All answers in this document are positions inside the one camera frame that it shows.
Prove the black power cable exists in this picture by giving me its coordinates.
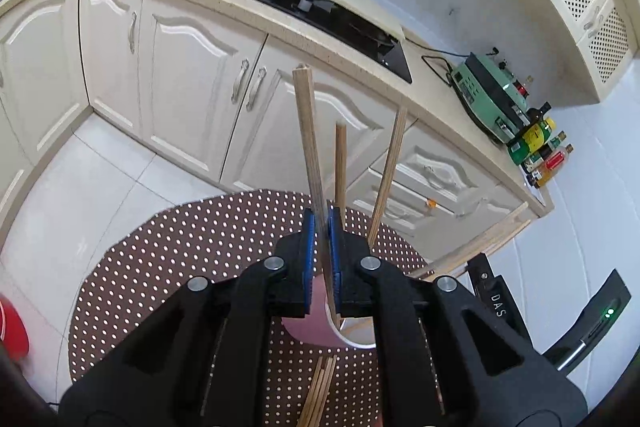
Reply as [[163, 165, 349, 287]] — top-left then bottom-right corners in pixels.
[[403, 36, 471, 88]]

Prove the red cola bottle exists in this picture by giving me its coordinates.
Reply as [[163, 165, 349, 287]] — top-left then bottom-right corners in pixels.
[[513, 79, 529, 98]]

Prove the dark oil bottle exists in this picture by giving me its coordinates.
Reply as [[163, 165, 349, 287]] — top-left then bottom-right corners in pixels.
[[526, 102, 551, 126]]

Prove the red label vinegar bottle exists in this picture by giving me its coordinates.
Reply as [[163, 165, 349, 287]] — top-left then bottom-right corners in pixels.
[[526, 144, 574, 188]]

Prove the brown polka dot tablecloth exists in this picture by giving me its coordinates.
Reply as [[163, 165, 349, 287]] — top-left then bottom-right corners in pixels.
[[67, 188, 436, 427]]

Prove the green yellow-cap bottle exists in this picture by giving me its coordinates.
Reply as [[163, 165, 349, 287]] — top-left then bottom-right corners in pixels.
[[508, 117, 556, 166]]

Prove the dark soy sauce bottle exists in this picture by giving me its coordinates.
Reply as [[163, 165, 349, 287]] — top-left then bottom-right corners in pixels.
[[522, 131, 566, 173]]

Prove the pink cylindrical utensil cup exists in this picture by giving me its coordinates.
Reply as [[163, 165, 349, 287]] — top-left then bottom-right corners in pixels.
[[282, 275, 375, 350]]

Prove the black glass gas hob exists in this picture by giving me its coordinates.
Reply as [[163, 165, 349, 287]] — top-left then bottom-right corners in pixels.
[[256, 0, 412, 83]]

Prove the green electric grill pot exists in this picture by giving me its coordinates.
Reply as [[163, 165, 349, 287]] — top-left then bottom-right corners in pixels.
[[448, 52, 529, 145]]

